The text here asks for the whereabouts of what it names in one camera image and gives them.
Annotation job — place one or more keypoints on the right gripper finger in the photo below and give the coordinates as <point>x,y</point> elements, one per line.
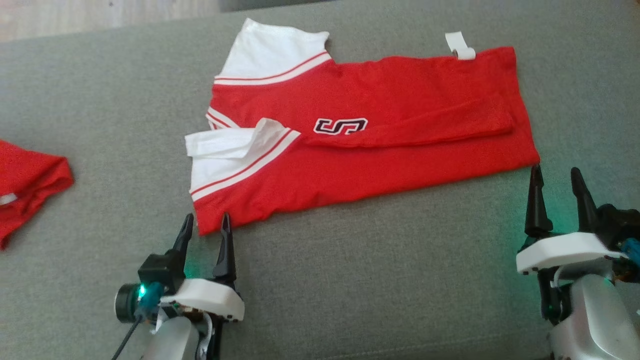
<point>536,205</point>
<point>585,202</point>

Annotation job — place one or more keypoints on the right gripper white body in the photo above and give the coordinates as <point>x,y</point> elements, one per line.
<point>565,252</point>

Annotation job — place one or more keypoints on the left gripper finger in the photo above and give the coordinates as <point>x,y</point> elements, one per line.
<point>183,237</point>
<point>226,255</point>

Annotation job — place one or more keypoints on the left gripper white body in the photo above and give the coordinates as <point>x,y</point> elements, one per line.
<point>207,300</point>

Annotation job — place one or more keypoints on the red shorts with white trim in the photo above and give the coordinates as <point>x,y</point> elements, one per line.
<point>30,185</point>

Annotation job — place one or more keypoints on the red white sports shirt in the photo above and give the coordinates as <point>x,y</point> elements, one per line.
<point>380,150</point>

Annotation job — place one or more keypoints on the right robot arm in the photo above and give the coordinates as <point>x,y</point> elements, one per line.
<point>595,320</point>

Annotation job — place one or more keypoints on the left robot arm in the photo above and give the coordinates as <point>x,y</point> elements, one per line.
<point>172,340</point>

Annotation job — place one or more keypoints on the grey fabric sofa seat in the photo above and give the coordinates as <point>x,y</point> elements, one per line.
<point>350,280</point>

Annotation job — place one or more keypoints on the grey sofa back cushion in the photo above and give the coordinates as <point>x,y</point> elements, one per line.
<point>265,4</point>

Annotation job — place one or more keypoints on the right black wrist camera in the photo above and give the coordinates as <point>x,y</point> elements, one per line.
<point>619,222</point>

